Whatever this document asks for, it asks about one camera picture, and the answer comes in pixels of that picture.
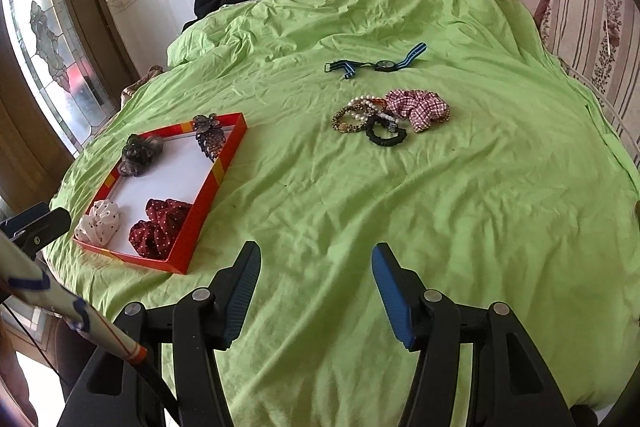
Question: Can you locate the white pearl bracelet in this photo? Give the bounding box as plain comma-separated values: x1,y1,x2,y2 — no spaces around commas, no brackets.
347,94,388,118

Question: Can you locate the brown hair claw clip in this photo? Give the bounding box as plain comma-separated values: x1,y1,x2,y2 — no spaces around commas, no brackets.
192,114,230,162

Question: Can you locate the striped floral sofa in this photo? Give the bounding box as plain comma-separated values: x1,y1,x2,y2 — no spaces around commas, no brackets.
532,0,640,148

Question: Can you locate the black hair tie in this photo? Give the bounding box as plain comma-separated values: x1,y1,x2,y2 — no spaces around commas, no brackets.
365,116,408,146

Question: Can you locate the dark red dotted scrunchie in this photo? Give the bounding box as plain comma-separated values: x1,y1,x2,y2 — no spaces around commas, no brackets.
128,198,194,258

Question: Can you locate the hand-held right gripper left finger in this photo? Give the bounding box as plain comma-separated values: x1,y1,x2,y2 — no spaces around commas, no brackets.
57,241,262,427

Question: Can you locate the red plaid scrunchie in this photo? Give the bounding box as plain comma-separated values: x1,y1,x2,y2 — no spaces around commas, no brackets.
384,89,452,132

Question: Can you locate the stained glass window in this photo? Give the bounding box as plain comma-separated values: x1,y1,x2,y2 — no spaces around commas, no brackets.
0,0,123,148

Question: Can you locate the leopard print hair tie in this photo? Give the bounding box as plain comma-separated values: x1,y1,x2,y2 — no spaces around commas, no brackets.
331,104,373,135

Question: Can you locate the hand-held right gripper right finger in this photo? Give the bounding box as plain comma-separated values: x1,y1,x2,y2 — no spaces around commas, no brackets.
371,242,573,427

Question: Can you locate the red shallow cardboard box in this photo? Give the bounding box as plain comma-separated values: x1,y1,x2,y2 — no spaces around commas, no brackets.
73,112,249,276

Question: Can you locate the white dotted scrunchie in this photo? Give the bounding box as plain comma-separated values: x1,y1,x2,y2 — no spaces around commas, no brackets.
75,199,122,245

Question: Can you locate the watch with striped strap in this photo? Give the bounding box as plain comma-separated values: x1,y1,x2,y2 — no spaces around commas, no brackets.
324,43,429,81

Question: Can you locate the grey sheer scrunchie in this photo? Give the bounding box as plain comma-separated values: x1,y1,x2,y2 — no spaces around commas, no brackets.
119,133,167,178

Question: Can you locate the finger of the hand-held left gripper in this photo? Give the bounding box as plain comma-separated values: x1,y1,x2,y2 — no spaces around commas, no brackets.
0,202,72,260

